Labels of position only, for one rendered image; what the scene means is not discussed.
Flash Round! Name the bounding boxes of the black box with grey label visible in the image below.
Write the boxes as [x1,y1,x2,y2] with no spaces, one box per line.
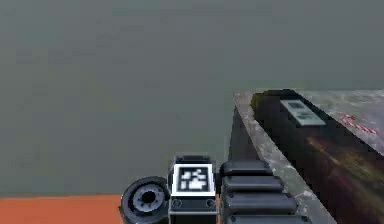
[250,89,384,224]

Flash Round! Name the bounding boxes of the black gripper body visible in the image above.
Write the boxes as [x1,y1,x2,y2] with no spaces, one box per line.
[118,176,172,224]

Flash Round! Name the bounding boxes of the grey stone counter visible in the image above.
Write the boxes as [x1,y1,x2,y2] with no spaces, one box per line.
[228,89,384,224]

